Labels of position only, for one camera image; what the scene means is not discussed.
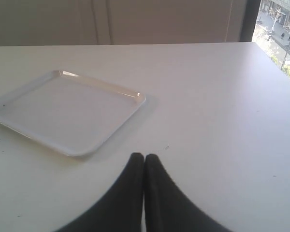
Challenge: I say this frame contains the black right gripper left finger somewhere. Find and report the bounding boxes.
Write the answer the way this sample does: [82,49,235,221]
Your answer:
[58,153,145,232]

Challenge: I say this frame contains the white plastic tray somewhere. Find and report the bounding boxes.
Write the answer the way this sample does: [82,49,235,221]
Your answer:
[0,70,146,157]

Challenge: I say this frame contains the dark window frame post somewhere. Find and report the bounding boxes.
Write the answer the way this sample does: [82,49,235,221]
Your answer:
[239,0,261,42]

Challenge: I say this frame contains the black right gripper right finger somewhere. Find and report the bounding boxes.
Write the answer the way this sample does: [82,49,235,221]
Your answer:
[144,154,228,232]

